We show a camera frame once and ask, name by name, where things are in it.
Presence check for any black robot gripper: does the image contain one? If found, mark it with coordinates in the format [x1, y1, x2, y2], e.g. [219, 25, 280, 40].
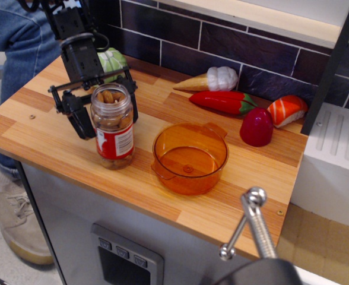
[49, 33, 138, 140]

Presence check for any beige sneaker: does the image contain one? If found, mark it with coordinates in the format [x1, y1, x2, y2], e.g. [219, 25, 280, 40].
[0, 171, 53, 265]

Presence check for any toy salmon sushi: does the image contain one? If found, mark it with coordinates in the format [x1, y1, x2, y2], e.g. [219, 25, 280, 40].
[267, 95, 309, 128]

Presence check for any red toy chili pepper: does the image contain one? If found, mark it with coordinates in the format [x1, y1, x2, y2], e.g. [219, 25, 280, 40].
[189, 91, 257, 115]

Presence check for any green toy cabbage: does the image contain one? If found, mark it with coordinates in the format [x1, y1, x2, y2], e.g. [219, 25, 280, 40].
[98, 47, 127, 72]

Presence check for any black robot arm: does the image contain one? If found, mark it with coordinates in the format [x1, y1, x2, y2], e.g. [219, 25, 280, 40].
[19, 1, 137, 140]

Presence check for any person leg in jeans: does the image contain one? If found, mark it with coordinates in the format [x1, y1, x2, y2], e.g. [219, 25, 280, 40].
[0, 0, 83, 179]

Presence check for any clear almond jar red label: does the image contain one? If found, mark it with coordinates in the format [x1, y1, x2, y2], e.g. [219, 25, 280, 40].
[90, 83, 135, 170]

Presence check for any black metal shelf post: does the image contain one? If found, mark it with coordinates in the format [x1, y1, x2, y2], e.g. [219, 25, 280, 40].
[300, 12, 349, 135]

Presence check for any dark red toy egg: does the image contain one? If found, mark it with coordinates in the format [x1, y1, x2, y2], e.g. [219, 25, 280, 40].
[240, 107, 274, 147]

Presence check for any toy ice cream cone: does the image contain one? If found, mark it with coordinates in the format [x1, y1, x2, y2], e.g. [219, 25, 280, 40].
[173, 66, 238, 91]

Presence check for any orange transparent plastic pot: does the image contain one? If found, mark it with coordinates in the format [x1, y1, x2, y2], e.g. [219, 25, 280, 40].
[151, 122, 229, 195]

